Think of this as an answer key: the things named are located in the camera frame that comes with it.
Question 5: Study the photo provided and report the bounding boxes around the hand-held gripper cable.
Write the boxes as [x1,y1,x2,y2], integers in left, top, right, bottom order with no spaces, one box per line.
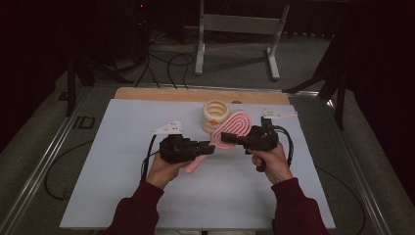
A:
[272,124,296,168]
[140,134,161,181]

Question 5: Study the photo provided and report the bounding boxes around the cream ringed holder with duck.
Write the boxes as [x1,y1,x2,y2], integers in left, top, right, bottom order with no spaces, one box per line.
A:
[201,99,231,134]

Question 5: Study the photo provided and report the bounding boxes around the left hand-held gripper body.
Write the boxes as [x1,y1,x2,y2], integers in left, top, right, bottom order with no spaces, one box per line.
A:
[151,119,201,165]

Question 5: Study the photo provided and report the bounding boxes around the black floor cables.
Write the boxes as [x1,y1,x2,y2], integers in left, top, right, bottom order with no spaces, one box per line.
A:
[134,30,197,91]

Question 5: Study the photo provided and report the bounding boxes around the white table mat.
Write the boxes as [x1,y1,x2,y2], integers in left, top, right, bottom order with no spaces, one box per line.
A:
[59,98,337,230]

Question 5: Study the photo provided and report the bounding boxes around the person's right hand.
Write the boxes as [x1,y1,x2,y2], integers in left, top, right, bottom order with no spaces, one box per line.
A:
[250,142,295,186]

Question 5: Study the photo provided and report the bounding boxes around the person's left hand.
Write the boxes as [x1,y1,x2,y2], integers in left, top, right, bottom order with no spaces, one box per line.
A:
[145,152,194,191]

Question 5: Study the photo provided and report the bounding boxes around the black floor cable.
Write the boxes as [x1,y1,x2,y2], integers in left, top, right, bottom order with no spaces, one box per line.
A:
[314,165,367,235]
[43,139,96,202]

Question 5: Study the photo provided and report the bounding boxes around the right hand-held gripper cable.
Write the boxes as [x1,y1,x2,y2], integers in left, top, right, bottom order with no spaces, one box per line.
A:
[272,124,296,168]

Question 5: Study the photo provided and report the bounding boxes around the pink hairbrush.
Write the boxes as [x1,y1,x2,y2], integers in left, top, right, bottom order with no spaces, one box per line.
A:
[183,110,254,174]

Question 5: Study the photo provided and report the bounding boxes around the grey metal stand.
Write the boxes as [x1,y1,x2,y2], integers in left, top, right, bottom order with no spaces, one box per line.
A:
[194,0,291,81]

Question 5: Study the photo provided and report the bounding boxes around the left hand-held gripper cable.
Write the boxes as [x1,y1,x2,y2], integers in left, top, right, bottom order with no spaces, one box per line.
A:
[140,134,161,181]

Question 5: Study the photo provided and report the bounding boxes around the metal floor rail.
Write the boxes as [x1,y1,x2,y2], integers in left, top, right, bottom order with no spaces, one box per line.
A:
[326,97,394,235]
[0,87,91,235]

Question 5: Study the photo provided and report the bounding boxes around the black tripod stand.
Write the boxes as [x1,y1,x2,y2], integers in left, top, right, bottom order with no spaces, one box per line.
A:
[282,30,347,131]
[58,48,135,118]

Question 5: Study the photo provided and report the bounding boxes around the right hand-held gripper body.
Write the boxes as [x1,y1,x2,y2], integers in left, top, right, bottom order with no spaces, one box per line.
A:
[238,109,299,155]

